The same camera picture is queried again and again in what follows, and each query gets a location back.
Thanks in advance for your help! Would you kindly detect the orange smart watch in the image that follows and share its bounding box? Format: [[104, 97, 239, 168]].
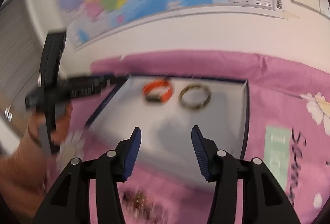
[[142, 79, 173, 103]]

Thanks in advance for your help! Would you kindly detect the brown gold bangle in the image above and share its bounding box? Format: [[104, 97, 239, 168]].
[[178, 84, 211, 110]]

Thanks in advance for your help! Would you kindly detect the navy jewelry tray box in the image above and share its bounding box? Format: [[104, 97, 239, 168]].
[[86, 75, 250, 189]]

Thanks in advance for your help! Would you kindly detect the left hand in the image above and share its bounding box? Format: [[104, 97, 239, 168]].
[[0, 103, 74, 217]]

